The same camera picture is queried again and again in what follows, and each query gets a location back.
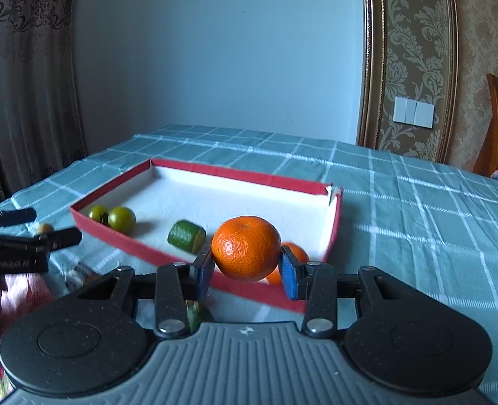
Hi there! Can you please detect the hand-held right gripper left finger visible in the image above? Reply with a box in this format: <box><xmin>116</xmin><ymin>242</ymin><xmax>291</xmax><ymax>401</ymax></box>
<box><xmin>77</xmin><ymin>245</ymin><xmax>216</xmax><ymax>339</ymax></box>

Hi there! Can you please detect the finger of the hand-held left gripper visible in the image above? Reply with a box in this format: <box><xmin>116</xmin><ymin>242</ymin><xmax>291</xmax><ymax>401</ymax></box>
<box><xmin>0</xmin><ymin>227</ymin><xmax>83</xmax><ymax>254</ymax></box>
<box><xmin>0</xmin><ymin>208</ymin><xmax>38</xmax><ymax>237</ymax></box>

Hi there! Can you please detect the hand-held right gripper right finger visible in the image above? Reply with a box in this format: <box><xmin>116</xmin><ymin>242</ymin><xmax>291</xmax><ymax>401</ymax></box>
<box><xmin>278</xmin><ymin>245</ymin><xmax>424</xmax><ymax>339</ymax></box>

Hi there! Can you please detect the orange mandarin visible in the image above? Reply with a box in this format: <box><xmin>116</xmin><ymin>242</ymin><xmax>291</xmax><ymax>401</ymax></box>
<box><xmin>211</xmin><ymin>215</ymin><xmax>282</xmax><ymax>283</ymax></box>
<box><xmin>266</xmin><ymin>242</ymin><xmax>311</xmax><ymax>286</ymax></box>

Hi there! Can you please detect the green cucumber piece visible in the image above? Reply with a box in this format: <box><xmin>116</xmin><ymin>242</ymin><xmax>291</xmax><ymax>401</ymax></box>
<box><xmin>185</xmin><ymin>300</ymin><xmax>216</xmax><ymax>332</ymax></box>
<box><xmin>167</xmin><ymin>219</ymin><xmax>206</xmax><ymax>252</ymax></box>

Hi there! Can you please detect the green tomato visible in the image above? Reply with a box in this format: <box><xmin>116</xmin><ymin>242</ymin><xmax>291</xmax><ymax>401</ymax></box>
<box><xmin>88</xmin><ymin>205</ymin><xmax>110</xmax><ymax>224</ymax></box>
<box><xmin>108</xmin><ymin>206</ymin><xmax>137</xmax><ymax>233</ymax></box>

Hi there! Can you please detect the red cardboard box tray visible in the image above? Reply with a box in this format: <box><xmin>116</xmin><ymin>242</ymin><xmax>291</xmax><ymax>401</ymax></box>
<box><xmin>69</xmin><ymin>158</ymin><xmax>343</xmax><ymax>314</ymax></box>

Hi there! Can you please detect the pink floral cloth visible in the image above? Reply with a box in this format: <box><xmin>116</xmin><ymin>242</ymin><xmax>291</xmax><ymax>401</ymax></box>
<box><xmin>0</xmin><ymin>272</ymin><xmax>78</xmax><ymax>405</ymax></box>

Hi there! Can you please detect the patterned curtain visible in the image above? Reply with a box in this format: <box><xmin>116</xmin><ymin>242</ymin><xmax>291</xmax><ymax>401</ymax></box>
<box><xmin>0</xmin><ymin>0</ymin><xmax>87</xmax><ymax>216</ymax></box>

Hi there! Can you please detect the green checkered bed sheet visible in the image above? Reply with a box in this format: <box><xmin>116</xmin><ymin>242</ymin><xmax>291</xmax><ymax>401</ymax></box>
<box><xmin>0</xmin><ymin>124</ymin><xmax>498</xmax><ymax>405</ymax></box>

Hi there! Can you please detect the white wall switch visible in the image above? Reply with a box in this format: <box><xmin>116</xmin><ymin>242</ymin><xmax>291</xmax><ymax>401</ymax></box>
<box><xmin>393</xmin><ymin>96</ymin><xmax>436</xmax><ymax>128</ymax></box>

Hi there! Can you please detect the ornate wall panel frame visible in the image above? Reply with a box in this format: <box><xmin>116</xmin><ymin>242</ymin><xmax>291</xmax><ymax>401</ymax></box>
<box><xmin>356</xmin><ymin>0</ymin><xmax>460</xmax><ymax>163</ymax></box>

